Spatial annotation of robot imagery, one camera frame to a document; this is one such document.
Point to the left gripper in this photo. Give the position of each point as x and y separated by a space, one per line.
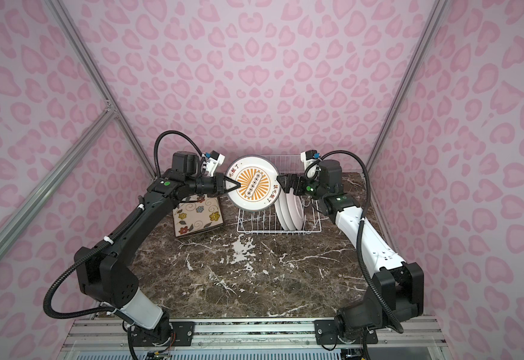
217 184

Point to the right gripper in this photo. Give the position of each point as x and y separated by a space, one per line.
291 182

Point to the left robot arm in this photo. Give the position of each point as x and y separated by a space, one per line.
103 271

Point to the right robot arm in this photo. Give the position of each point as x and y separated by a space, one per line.
395 287

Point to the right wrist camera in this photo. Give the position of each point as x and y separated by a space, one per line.
309 160

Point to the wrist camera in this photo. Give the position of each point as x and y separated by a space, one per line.
309 160
212 160

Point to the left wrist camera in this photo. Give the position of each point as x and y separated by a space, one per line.
212 160

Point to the white wire dish rack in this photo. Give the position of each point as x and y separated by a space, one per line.
266 222

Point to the aluminium corner post left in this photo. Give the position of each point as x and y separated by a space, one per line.
70 31

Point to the aluminium corner post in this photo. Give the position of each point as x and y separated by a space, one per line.
70 31
437 15

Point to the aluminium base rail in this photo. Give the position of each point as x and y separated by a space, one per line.
255 338

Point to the aluminium corner post right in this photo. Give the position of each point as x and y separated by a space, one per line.
437 15

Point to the aluminium frame strut left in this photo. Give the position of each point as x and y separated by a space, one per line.
37 199

